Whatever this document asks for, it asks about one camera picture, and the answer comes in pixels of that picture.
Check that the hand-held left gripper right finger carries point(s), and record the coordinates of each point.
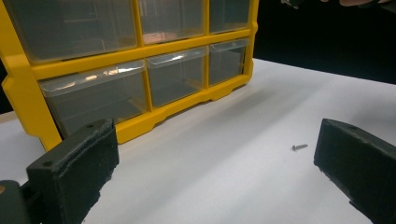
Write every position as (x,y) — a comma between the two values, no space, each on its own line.
(361,168)

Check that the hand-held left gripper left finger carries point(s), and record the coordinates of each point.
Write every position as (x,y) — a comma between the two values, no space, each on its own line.
(77,168)

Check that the small silver screw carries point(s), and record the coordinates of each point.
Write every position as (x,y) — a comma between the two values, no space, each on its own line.
(299,146)

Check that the set of clear plastic drawers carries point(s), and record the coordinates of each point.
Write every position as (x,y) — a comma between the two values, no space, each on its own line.
(99,99)

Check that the yellow black organizer cabinet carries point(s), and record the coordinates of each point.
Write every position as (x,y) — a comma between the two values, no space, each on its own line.
(93,63)

